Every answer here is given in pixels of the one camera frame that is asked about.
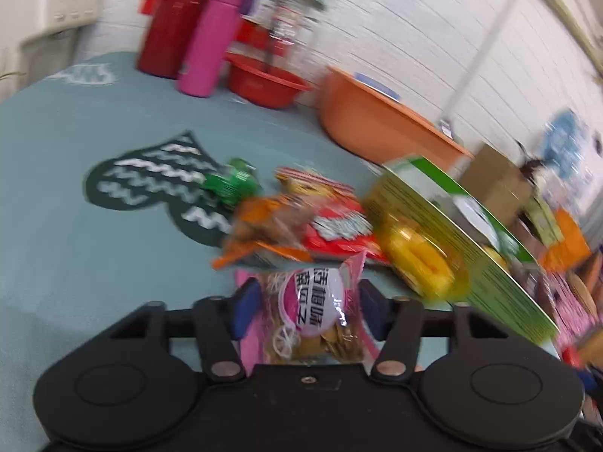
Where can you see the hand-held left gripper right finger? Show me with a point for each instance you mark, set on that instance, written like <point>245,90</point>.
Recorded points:
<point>374,310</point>

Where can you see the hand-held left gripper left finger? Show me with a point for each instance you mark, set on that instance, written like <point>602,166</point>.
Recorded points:
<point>247,310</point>

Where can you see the pink cookie packet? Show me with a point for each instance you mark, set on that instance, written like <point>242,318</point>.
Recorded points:
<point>315,301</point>

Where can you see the green cardboard box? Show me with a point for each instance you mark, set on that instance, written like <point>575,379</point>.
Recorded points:
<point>494,287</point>

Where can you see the orange snack packet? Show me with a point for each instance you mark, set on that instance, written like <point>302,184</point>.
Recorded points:
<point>264,226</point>

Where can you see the red white-lettered snack packet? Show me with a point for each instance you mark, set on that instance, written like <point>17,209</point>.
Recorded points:
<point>339,228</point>

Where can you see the green candy wrapper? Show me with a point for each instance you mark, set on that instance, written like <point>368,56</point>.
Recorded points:
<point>233,181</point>

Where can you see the small yellow snack packet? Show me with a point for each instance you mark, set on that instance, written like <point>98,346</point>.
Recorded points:
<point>494,254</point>

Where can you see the brown cardboard box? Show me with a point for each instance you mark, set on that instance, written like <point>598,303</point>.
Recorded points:
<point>494,179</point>

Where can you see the pink floral cloth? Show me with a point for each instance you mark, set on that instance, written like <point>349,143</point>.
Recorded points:
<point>556,301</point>

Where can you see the small light green box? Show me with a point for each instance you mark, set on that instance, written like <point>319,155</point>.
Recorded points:
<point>541,219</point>

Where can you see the orange plastic basin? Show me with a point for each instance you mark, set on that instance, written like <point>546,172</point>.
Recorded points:
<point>372,117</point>

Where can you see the orange plastic bag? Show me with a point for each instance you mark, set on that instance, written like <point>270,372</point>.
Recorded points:
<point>570,240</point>

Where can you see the tan woven basket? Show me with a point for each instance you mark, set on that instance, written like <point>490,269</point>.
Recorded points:
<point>584,289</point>

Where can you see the dark red potted plant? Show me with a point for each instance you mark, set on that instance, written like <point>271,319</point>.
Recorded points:
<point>532,165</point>

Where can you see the teal printed tablecloth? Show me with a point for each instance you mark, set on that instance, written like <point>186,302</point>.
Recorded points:
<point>56,197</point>

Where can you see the red plastic basket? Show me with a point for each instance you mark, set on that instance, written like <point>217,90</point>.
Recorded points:
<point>264,87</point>

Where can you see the light blue lid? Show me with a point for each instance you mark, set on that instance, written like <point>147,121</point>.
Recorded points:
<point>377,85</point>

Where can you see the large blue patterned plate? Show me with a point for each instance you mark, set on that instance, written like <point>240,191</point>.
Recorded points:
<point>563,136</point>

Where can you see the pink thermos bottle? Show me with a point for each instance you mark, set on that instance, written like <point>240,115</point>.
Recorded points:
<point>207,42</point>

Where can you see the glass jar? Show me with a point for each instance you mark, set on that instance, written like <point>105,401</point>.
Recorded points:
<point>282,33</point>

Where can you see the red thermos jug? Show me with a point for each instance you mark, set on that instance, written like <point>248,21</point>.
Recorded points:
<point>169,28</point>

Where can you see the yellow dried twigs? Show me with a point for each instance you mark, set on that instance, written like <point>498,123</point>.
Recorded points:
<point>14,75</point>

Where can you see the beige wrapped pipe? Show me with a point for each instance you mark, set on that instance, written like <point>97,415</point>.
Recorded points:
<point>565,14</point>

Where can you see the white wall conduit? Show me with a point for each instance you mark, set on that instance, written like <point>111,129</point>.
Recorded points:
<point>485,52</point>

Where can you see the white wall monitor device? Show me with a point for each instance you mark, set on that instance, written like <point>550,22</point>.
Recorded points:
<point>70,4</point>

